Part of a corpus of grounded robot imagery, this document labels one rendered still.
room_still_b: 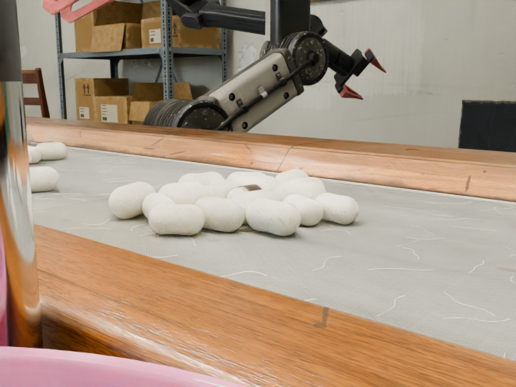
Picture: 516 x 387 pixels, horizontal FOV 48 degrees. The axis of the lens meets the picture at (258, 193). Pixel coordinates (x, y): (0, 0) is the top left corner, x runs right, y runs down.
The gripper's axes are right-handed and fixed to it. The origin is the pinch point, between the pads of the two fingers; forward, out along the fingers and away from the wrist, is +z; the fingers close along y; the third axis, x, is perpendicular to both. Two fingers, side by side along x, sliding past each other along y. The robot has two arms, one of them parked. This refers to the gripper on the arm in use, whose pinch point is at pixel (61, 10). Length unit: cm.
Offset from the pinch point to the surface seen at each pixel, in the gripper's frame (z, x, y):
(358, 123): -39, -91, 191
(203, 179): 1.8, -21.8, -32.1
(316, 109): -33, -76, 209
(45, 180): 10.3, -12.7, -26.8
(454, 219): -7, -35, -39
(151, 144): 5.5, -18.0, -4.3
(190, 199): 2.7, -21.2, -37.7
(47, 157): 13.4, -9.8, -7.6
